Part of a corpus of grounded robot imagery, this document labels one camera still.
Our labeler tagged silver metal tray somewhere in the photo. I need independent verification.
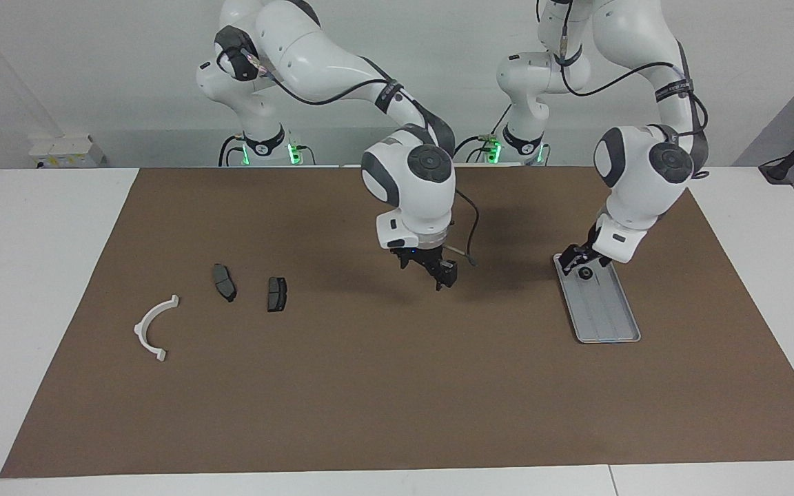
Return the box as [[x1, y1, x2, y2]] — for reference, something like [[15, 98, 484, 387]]
[[552, 252, 642, 344]]

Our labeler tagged brown table mat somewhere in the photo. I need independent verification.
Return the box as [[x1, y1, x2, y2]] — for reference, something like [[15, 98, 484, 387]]
[[0, 165, 794, 479]]

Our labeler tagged rectangular dark grey brake pad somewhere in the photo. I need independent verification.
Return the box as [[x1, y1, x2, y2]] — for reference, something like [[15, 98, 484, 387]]
[[267, 276, 289, 313]]

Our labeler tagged curved dark grey brake pad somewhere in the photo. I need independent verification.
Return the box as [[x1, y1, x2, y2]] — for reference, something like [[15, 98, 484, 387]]
[[212, 263, 238, 303]]

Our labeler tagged white power strip box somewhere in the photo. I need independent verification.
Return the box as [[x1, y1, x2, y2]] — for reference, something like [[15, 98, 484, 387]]
[[28, 134, 105, 169]]

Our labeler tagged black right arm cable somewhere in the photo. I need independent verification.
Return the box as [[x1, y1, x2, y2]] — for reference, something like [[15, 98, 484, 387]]
[[252, 55, 480, 266]]

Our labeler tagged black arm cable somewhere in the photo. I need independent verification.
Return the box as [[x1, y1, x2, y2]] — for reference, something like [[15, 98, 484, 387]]
[[252, 55, 480, 266], [556, 28, 711, 180]]

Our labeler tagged black base cable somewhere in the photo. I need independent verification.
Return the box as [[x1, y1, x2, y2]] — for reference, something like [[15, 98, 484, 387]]
[[447, 134, 491, 164], [218, 134, 243, 167]]

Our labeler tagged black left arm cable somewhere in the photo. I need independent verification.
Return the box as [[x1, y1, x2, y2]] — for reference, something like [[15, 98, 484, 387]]
[[556, 28, 711, 180]]

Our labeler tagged white curved plastic bracket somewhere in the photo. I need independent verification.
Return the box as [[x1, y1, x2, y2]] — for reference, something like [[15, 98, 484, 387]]
[[134, 294, 181, 362]]

